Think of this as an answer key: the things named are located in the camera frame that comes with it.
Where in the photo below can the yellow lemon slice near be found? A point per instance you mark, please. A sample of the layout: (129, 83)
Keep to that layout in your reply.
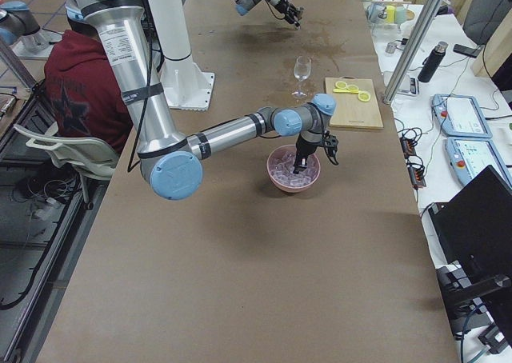
(364, 96)

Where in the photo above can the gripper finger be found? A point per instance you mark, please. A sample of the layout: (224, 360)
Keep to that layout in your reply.
(300, 163)

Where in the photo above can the white office chair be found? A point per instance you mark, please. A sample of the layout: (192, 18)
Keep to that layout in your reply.
(92, 158)

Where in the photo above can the clear wine glass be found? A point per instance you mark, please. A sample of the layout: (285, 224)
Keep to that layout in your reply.
(302, 70)

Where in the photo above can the lower blue teach pendant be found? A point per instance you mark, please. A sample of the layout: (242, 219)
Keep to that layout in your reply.
(469, 156)

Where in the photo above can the blue teach pendant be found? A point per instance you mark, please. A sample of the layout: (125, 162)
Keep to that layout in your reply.
(460, 116)
(469, 156)

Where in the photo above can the black water bottle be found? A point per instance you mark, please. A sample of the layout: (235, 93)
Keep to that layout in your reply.
(433, 61)

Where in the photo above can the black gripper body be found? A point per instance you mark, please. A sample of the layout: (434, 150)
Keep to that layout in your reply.
(305, 148)
(286, 11)

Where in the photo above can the black smartphone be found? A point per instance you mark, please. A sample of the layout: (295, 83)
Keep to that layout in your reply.
(467, 51)

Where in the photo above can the white kitchen scale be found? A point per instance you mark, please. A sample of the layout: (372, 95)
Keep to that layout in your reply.
(409, 86)

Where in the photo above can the bamboo cutting board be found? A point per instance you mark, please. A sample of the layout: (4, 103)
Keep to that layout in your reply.
(352, 113)

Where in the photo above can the aluminium frame post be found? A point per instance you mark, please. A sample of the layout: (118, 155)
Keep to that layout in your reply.
(418, 33)

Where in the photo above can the small steel cup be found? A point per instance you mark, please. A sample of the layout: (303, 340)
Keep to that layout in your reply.
(391, 48)

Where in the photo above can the person in red hoodie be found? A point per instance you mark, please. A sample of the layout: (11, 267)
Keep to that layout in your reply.
(82, 90)

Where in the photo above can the yellow lemon slice far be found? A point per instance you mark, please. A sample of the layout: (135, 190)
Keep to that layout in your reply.
(341, 85)

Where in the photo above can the yellow cup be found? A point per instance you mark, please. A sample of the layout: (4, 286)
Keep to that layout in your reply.
(387, 14)

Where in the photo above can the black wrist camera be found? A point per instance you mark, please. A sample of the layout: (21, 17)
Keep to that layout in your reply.
(330, 144)

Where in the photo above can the yellow plastic stick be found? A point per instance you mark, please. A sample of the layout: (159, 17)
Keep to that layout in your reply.
(346, 91)

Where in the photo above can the upper blue teach pendant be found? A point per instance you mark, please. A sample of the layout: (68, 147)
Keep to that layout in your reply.
(460, 116)

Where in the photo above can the white camera post base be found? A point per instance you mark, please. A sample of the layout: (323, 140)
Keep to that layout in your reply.
(186, 87)

